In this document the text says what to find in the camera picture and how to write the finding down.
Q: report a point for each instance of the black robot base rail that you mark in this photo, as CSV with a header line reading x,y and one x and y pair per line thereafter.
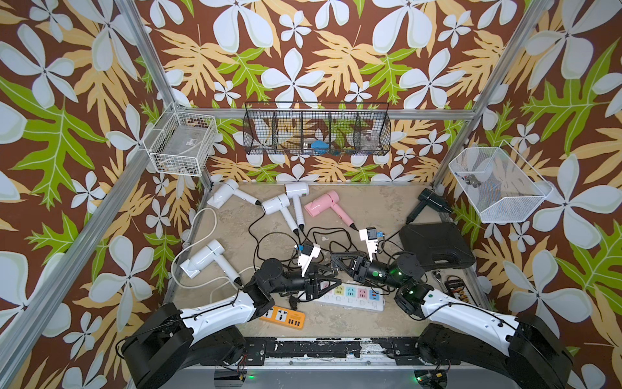
x,y
398,351

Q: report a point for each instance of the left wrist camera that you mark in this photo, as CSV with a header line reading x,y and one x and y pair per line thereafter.
x,y
307,251

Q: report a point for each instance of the ratchet wrench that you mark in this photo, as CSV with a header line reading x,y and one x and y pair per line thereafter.
x,y
438,277

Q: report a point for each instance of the metal clip in basket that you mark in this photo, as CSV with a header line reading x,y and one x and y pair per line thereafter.
x,y
471,180

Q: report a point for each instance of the black plastic tool case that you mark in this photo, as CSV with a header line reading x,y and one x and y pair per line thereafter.
x,y
437,246

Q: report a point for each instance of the white hair dryer far left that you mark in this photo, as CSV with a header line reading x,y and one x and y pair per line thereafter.
x,y
226,191

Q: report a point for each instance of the white mesh basket right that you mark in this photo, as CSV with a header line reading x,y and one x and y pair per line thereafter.
x,y
512,189

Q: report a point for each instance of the blue object in basket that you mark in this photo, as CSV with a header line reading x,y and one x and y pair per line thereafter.
x,y
320,147

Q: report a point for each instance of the black wire basket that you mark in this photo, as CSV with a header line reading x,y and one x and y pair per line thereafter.
x,y
350,128

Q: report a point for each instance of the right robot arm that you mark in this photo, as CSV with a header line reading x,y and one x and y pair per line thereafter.
x,y
522,348

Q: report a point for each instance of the white multicolour power strip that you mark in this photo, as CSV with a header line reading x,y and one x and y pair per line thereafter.
x,y
353,296

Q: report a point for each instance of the white wire basket left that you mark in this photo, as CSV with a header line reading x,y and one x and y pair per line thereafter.
x,y
180,141

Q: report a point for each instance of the black plug on orange strip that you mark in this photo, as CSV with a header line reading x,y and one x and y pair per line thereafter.
x,y
293,302

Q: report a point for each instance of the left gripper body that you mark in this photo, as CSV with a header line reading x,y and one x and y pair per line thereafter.
x,y
291,283

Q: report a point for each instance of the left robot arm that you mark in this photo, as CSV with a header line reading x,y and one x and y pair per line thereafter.
x,y
172,339

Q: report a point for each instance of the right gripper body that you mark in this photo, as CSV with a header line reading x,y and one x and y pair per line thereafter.
x,y
379,273

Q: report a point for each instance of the black hair dryer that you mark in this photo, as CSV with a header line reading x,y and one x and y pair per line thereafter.
x,y
428,198

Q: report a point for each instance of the white hair dryer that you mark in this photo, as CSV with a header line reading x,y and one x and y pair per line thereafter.
x,y
280,203
295,191
213,252
226,191

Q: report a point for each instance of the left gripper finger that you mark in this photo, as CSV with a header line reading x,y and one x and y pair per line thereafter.
x,y
321,280
315,294

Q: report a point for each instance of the white hair dryer near left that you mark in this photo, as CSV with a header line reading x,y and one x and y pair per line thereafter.
x,y
213,252

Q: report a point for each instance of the orange power strip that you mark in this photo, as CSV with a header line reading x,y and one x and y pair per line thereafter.
x,y
284,317

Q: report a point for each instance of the pink hair dryer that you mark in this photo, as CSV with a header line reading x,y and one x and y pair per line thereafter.
x,y
329,201

